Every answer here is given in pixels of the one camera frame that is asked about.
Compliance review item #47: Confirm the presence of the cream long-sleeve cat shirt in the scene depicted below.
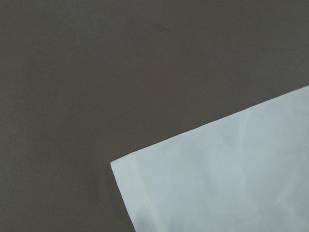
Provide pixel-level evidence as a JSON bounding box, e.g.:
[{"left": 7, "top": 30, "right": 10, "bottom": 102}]
[{"left": 111, "top": 87, "right": 309, "bottom": 232}]

